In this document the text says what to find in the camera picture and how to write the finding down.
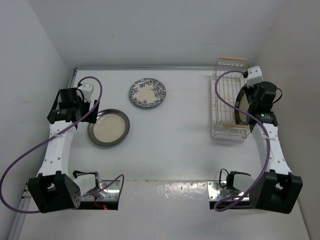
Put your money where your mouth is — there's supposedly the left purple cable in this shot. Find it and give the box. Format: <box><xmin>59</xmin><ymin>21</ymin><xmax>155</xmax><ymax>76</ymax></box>
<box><xmin>0</xmin><ymin>75</ymin><xmax>125</xmax><ymax>214</ymax></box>

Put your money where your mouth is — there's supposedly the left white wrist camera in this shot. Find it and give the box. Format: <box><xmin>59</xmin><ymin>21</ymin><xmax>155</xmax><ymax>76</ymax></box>
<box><xmin>77</xmin><ymin>83</ymin><xmax>94</xmax><ymax>103</ymax></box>

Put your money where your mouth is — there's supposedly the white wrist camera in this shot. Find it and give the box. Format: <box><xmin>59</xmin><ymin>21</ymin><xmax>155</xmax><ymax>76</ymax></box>
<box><xmin>77</xmin><ymin>83</ymin><xmax>94</xmax><ymax>103</ymax></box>
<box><xmin>246</xmin><ymin>66</ymin><xmax>264</xmax><ymax>88</ymax></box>

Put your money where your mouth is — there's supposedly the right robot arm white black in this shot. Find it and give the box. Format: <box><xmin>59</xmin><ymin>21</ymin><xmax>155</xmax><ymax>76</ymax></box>
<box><xmin>225</xmin><ymin>81</ymin><xmax>303</xmax><ymax>214</ymax></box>

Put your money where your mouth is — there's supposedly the left aluminium frame rail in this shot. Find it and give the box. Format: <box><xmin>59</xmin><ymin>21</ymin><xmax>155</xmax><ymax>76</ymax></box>
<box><xmin>9</xmin><ymin>68</ymin><xmax>77</xmax><ymax>240</ymax></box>

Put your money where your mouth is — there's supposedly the metal base plate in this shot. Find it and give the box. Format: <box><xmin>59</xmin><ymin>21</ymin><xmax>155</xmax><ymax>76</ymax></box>
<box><xmin>78</xmin><ymin>180</ymin><xmax>122</xmax><ymax>211</ymax></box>
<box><xmin>206</xmin><ymin>180</ymin><xmax>252</xmax><ymax>210</ymax></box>

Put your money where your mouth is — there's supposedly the checkered rim dark plate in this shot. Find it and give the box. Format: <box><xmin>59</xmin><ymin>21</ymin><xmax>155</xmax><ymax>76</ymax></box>
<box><xmin>234</xmin><ymin>88</ymin><xmax>249</xmax><ymax>125</ymax></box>

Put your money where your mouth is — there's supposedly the brown rim cream plate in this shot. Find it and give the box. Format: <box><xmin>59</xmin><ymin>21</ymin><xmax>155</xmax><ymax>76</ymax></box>
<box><xmin>87</xmin><ymin>109</ymin><xmax>130</xmax><ymax>147</ymax></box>

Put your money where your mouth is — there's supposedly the white wire dish rack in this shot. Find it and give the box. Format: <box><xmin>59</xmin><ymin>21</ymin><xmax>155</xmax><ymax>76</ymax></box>
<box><xmin>211</xmin><ymin>56</ymin><xmax>250</xmax><ymax>140</ymax></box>

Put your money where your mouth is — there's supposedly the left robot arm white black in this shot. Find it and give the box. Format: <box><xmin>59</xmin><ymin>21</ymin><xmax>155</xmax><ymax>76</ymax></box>
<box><xmin>27</xmin><ymin>83</ymin><xmax>100</xmax><ymax>213</ymax></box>

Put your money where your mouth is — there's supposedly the purple cable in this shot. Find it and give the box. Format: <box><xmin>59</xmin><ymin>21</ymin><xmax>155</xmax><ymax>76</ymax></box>
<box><xmin>0</xmin><ymin>75</ymin><xmax>125</xmax><ymax>214</ymax></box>
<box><xmin>213</xmin><ymin>69</ymin><xmax>272</xmax><ymax>212</ymax></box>

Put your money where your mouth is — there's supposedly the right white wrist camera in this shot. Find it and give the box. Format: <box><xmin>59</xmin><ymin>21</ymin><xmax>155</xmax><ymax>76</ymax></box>
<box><xmin>246</xmin><ymin>66</ymin><xmax>264</xmax><ymax>88</ymax></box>

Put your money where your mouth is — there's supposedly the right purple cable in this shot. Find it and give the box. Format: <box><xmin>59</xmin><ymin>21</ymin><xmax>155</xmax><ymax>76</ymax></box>
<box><xmin>213</xmin><ymin>69</ymin><xmax>272</xmax><ymax>212</ymax></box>

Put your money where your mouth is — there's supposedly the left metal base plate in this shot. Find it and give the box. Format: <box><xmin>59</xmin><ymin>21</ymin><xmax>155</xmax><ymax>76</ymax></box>
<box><xmin>78</xmin><ymin>180</ymin><xmax>122</xmax><ymax>211</ymax></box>

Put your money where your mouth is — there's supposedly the blue floral plate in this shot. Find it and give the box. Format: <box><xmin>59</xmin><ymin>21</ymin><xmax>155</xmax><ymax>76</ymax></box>
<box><xmin>128</xmin><ymin>78</ymin><xmax>167</xmax><ymax>109</ymax></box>

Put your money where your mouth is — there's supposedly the back aluminium frame rail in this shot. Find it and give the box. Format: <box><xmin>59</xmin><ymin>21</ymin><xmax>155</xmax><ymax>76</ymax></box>
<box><xmin>75</xmin><ymin>65</ymin><xmax>216</xmax><ymax>71</ymax></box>

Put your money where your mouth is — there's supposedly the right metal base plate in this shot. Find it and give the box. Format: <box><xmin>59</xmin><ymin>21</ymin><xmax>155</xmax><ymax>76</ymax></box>
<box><xmin>206</xmin><ymin>180</ymin><xmax>252</xmax><ymax>210</ymax></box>

